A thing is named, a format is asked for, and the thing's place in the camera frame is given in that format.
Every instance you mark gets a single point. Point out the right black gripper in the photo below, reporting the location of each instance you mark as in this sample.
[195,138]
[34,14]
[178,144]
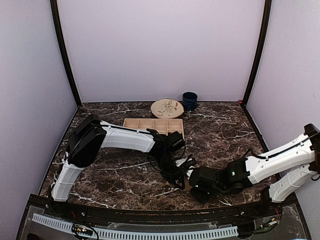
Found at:
[200,197]

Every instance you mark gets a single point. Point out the right black frame post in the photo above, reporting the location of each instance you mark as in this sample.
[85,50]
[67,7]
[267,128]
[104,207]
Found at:
[259,51]

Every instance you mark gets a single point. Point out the wooden compartment tray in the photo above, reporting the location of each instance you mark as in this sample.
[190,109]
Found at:
[162,126]

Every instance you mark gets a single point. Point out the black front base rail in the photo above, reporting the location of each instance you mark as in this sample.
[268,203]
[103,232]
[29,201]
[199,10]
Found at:
[100,216]

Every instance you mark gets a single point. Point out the dark blue mug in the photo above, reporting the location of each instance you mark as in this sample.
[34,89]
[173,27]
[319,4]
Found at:
[189,101]

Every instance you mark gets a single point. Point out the left black frame post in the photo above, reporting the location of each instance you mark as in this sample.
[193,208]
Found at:
[63,51]

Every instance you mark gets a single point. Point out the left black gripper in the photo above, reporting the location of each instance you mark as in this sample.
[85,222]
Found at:
[178,174]

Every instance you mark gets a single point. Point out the cream floral ceramic plate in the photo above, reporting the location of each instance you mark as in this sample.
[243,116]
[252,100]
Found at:
[167,108]

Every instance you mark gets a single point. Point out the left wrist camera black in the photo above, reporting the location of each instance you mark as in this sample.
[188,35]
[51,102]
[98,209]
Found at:
[175,141]

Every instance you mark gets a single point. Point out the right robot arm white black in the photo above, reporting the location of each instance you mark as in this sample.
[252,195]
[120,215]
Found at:
[300,158]

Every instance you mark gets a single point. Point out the plain brown sock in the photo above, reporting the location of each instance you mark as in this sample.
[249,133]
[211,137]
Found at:
[187,186]

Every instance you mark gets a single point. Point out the black frame post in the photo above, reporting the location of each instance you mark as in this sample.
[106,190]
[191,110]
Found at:
[259,51]
[63,51]

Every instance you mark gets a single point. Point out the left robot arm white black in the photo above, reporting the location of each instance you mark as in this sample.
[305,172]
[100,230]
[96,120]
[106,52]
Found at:
[92,134]

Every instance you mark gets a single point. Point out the white slotted cable duct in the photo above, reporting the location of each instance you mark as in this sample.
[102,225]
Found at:
[97,233]

